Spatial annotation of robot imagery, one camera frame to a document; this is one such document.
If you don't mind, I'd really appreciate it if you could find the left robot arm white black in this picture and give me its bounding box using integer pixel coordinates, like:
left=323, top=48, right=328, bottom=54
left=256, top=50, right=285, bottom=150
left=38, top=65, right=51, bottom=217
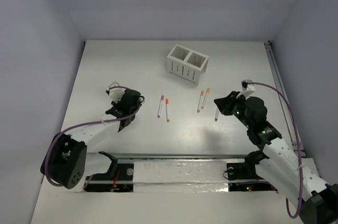
left=40, top=83, right=145, bottom=189

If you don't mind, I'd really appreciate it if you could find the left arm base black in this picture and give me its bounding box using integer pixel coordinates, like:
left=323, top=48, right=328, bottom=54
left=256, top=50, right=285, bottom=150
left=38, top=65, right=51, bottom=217
left=83, top=151, right=134, bottom=193

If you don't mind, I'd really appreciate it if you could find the aluminium rail right side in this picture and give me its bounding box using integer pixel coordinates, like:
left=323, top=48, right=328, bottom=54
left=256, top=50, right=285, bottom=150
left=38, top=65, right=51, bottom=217
left=265, top=40, right=306, bottom=156

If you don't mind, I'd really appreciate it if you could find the pink capped white marker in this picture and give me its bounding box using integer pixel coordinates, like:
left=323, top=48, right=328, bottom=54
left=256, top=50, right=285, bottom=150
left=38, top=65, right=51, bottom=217
left=214, top=108, right=220, bottom=122

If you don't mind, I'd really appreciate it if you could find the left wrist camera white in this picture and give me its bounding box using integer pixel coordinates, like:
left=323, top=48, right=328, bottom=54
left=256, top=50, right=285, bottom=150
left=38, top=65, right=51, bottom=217
left=106, top=81, right=126, bottom=104

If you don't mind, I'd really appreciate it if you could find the white two-compartment pen holder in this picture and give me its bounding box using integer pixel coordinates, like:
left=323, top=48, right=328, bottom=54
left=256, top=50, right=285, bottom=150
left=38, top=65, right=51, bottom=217
left=166, top=44, right=209, bottom=85

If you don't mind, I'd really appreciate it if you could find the salmon capped white marker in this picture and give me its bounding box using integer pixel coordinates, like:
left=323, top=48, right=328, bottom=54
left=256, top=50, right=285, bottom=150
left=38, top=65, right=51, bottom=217
left=197, top=90, right=204, bottom=113

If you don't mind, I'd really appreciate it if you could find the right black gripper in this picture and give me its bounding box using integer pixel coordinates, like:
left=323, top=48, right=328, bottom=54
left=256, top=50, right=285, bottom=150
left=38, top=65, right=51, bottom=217
left=213, top=91, right=252, bottom=128

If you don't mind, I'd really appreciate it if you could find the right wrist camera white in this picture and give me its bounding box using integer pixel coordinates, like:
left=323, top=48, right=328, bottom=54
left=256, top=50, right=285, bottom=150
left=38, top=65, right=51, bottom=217
left=236, top=79, right=256, bottom=99

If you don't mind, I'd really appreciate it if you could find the aluminium rail front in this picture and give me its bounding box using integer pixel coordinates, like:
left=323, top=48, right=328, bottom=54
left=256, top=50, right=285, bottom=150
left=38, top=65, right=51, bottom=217
left=87, top=152, right=275, bottom=160

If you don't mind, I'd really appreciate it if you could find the aluminium rail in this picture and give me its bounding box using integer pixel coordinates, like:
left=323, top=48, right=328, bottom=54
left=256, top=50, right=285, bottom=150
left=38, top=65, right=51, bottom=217
left=265, top=40, right=306, bottom=156
left=87, top=152, right=275, bottom=160

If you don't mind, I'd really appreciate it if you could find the purple capped white marker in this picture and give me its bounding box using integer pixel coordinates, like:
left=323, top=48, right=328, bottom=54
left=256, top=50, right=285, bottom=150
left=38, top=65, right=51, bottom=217
left=157, top=95, right=164, bottom=118

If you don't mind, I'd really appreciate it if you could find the orange capped white marker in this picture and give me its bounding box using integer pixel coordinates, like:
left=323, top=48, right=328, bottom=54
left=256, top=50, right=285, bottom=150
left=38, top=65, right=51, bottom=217
left=165, top=99, right=170, bottom=122

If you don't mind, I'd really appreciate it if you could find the white foam block centre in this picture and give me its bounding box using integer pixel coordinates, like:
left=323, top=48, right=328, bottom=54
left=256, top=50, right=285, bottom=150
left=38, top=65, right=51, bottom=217
left=133, top=160, right=228, bottom=193

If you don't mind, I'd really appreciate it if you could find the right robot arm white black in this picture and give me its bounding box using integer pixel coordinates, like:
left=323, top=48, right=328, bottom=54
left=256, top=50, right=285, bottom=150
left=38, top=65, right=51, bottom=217
left=214, top=91, right=337, bottom=223

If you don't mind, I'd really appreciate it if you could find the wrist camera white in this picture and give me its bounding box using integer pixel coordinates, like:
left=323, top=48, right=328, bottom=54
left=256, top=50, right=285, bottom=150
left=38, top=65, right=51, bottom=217
left=106, top=81, right=126, bottom=104
left=236, top=79, right=256, bottom=99

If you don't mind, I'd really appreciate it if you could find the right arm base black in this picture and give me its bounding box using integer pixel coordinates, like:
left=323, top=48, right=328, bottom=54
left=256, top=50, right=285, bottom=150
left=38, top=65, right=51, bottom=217
left=223, top=151, right=274, bottom=192

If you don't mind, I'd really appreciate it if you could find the yellow capped white marker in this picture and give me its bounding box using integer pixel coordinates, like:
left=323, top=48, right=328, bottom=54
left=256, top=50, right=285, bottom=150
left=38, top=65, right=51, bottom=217
left=201, top=88, right=210, bottom=109

